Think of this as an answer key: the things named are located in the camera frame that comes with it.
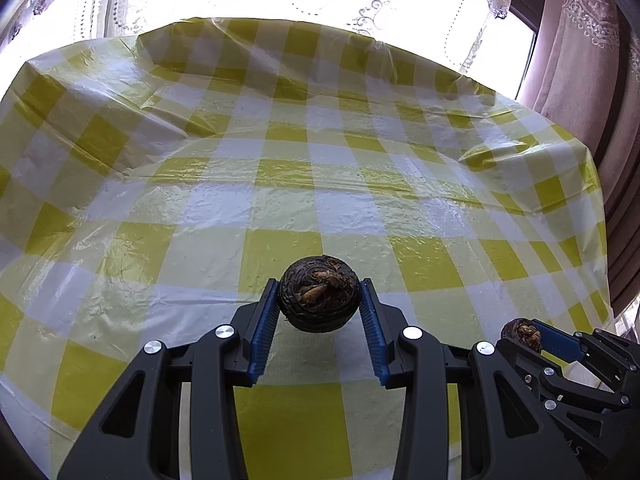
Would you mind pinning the pink patterned curtain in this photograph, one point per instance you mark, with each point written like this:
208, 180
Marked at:
590, 60

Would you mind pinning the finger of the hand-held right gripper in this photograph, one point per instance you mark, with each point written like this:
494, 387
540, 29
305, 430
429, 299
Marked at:
530, 365
557, 342

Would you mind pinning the yellow white checkered plastic tablecloth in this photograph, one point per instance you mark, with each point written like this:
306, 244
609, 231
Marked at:
300, 185

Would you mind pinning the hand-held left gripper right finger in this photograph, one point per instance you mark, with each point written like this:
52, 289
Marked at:
372, 330

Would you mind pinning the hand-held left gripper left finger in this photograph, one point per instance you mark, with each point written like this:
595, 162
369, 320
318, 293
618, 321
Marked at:
262, 330

